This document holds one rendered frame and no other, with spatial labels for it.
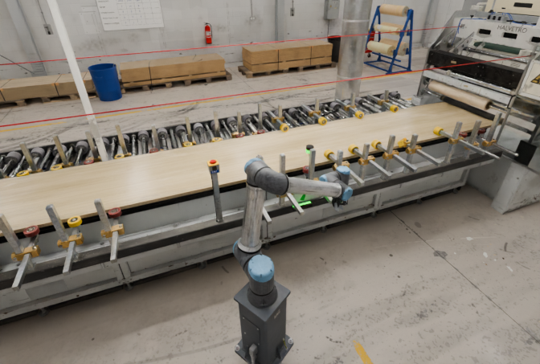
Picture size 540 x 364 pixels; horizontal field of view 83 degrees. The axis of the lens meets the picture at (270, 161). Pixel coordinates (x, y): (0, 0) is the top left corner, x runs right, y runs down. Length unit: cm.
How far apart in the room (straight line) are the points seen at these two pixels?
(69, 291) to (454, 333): 298
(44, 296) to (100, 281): 40
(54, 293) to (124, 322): 60
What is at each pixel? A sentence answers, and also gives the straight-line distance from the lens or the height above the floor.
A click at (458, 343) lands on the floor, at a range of 292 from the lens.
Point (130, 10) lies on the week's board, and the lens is 897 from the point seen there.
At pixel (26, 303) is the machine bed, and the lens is 320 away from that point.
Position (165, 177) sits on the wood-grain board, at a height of 90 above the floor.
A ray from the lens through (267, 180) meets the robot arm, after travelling 154.
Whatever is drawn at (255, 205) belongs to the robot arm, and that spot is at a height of 120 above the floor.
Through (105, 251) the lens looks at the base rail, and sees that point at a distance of 245.
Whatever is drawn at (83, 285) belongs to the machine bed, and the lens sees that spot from 306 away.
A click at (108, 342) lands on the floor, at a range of 288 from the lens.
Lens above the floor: 229
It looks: 31 degrees down
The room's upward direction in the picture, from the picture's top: 1 degrees counter-clockwise
